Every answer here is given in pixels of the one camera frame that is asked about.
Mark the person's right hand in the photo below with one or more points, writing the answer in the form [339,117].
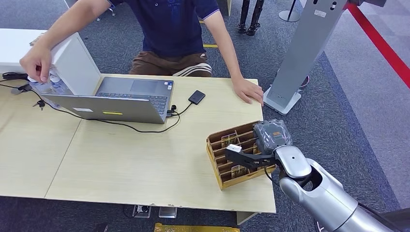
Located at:
[36,62]

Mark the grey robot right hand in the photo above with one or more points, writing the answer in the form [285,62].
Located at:
[272,136]

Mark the person's left hand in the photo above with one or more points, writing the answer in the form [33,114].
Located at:
[248,91]

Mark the person's left forearm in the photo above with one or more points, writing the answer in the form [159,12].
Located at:
[224,48]

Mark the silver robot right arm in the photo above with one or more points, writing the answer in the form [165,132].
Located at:
[326,198]

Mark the black robot shoulder cover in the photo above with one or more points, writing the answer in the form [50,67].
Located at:
[398,219]

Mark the person's right forearm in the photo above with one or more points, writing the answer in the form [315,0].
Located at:
[70,24]

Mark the green patterned card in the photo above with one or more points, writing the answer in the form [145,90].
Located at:
[238,172]
[255,149]
[229,139]

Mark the black card reader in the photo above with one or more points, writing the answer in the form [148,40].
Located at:
[196,97]

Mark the cardboard card holder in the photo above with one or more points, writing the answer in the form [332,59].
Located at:
[224,179]

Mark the person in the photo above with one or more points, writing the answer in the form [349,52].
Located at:
[169,28]

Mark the white side table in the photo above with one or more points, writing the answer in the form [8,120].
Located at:
[16,48]

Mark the grey plug adapter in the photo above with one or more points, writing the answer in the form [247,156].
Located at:
[20,89]

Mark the white box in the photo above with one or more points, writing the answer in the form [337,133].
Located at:
[77,64]

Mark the black keys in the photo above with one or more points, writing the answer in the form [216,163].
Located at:
[40,104]

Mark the dark round base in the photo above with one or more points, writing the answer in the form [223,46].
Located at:
[305,81]

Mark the silver kiosk stand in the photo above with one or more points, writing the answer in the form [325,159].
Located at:
[304,48]

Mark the black humanoid leg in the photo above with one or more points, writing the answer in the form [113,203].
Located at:
[242,19]
[255,19]

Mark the grey stanchion base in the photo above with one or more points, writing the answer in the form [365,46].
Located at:
[288,16]

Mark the white table leg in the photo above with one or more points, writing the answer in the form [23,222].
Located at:
[245,217]

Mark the office chair base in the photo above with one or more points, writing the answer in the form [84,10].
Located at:
[110,11]

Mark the grey laptop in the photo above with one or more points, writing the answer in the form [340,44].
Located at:
[128,110]

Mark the yellow patterned item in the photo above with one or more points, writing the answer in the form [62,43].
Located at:
[192,228]

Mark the metal floor socket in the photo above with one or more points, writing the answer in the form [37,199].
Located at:
[142,211]
[168,212]

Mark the red barrier belt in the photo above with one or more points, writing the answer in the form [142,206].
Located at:
[378,43]

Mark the black bracket wrist camera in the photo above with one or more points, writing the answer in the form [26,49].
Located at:
[246,158]

